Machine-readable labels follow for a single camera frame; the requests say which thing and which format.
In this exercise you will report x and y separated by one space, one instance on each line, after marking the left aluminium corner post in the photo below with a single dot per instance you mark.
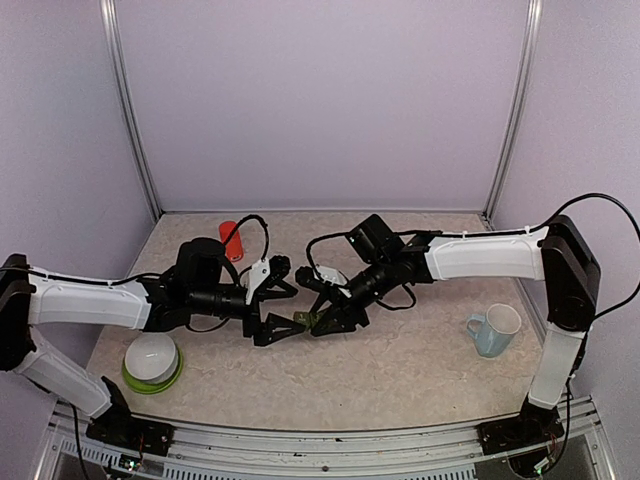
109 15

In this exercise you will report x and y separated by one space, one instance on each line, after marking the right aluminium corner post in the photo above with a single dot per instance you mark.
517 108

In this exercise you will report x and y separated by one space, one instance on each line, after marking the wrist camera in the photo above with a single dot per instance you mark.
277 267
325 281

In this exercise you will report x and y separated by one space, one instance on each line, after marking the aluminium corner post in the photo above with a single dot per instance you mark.
109 15
517 108

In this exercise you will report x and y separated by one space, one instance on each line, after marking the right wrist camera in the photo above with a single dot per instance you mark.
325 281

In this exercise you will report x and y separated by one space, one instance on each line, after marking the white bowl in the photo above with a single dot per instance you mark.
152 358

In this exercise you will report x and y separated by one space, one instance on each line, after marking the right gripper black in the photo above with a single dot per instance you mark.
344 311

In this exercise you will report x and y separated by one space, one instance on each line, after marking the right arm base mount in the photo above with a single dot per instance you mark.
532 425

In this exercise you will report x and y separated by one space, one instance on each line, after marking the aluminium front rail frame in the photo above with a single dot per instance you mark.
199 451

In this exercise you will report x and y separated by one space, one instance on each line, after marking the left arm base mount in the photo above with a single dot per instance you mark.
122 429

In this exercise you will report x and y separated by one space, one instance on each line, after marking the orange pill bottle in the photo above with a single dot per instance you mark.
231 239

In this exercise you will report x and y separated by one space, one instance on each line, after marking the green plate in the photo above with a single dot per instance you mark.
151 388

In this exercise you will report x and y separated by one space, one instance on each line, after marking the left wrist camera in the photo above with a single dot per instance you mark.
277 267

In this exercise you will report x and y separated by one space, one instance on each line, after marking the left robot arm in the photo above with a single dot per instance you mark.
202 281

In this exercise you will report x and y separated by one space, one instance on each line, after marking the light blue mug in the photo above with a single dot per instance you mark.
493 331

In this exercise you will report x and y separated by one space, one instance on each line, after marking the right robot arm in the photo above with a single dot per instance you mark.
554 253

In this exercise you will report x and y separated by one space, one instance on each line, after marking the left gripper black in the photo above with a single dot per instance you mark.
262 331

